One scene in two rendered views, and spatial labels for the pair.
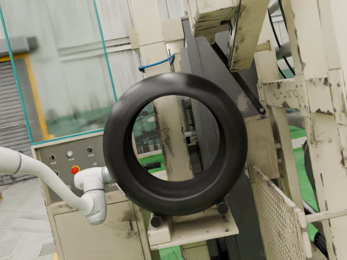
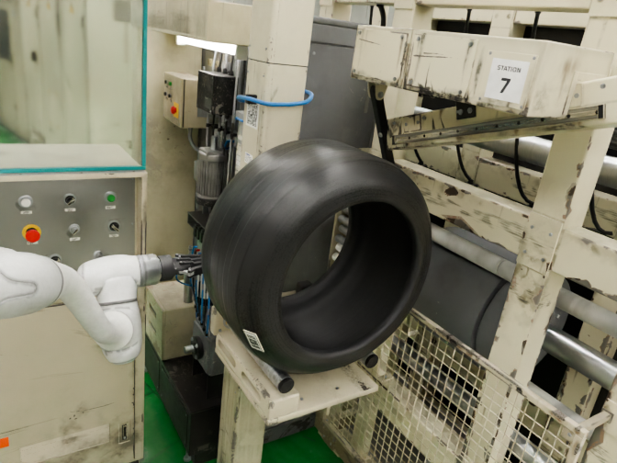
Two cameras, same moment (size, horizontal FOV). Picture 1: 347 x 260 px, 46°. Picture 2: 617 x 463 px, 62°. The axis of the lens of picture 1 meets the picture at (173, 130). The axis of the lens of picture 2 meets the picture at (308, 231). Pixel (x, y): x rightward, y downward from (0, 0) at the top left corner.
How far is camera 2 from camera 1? 1.14 m
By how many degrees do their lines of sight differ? 39
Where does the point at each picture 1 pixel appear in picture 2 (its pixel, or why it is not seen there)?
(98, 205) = (137, 332)
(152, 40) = (290, 59)
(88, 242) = (38, 361)
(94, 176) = (127, 276)
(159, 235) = (286, 404)
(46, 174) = (81, 293)
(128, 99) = (315, 197)
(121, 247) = (98, 366)
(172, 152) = not seen: hidden behind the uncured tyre
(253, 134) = not seen: hidden behind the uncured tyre
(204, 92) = (416, 203)
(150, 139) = not seen: outside the picture
